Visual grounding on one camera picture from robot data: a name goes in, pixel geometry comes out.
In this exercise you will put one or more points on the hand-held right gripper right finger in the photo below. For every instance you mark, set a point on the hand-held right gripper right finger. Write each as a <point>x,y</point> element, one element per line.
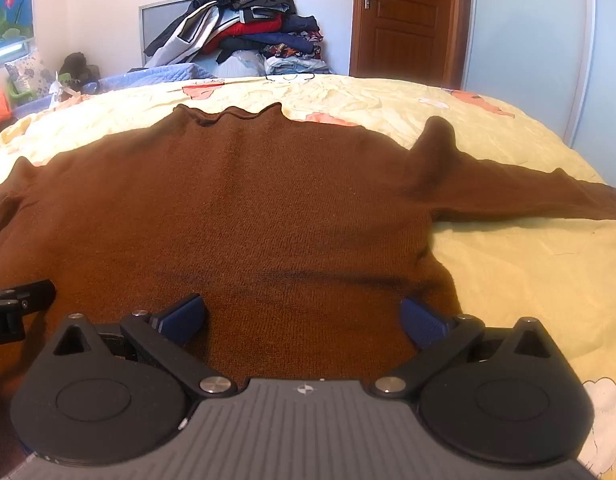
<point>420,324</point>

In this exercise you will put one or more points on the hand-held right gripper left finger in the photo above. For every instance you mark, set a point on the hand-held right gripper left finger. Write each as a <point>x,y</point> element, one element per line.
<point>184,319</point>

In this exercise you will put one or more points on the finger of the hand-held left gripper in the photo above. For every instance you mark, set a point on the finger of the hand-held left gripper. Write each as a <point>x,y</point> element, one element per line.
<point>32,294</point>

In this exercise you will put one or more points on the brown knit sweater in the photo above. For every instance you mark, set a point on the brown knit sweater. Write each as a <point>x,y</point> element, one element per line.
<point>268,210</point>

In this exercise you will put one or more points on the pile of clothes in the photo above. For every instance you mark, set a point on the pile of clothes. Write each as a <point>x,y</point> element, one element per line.
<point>248,20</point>

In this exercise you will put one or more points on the yellow floral bedsheet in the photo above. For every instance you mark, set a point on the yellow floral bedsheet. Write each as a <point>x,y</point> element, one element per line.
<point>517,275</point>

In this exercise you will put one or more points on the green plastic chair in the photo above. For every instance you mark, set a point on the green plastic chair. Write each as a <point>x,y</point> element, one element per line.
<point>21,94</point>

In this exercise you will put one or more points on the white plastic bag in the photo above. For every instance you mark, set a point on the white plastic bag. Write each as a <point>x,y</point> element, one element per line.
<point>63,90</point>

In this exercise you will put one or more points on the floral pillow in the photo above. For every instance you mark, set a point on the floral pillow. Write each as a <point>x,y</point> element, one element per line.
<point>29,71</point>

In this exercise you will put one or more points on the dark plush toy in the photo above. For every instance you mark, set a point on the dark plush toy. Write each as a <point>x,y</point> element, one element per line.
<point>78,67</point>

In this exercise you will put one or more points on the blue quilt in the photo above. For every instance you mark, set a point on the blue quilt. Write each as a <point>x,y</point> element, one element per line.
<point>153,76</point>

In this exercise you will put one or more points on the white wardrobe door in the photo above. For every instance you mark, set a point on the white wardrobe door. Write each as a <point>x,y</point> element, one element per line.
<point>527,50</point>

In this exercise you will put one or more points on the grey framed panel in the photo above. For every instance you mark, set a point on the grey framed panel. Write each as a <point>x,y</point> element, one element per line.
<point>160,22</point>

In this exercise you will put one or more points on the brown wooden door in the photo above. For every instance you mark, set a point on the brown wooden door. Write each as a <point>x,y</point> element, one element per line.
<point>407,20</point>

